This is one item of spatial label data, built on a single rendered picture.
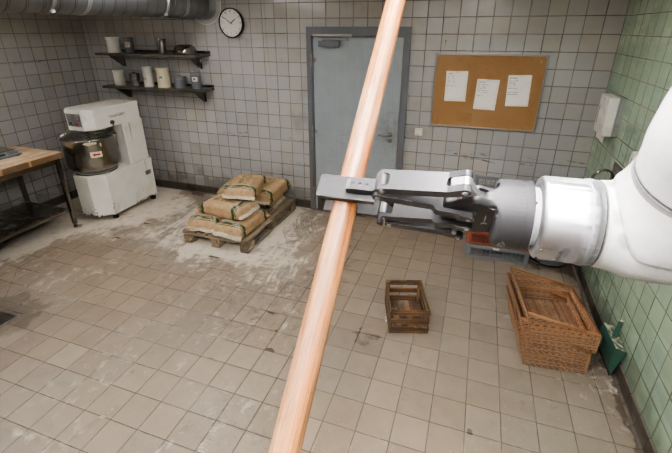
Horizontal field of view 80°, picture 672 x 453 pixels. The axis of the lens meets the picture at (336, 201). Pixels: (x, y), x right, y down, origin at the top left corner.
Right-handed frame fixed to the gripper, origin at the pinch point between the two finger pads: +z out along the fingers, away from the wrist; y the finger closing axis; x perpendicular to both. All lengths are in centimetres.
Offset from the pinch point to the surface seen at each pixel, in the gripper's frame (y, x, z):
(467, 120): 310, 255, -16
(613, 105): 248, 229, -126
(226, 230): 306, 96, 207
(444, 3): 228, 329, 18
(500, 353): 281, 26, -56
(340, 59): 267, 294, 122
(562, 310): 291, 67, -99
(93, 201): 310, 108, 393
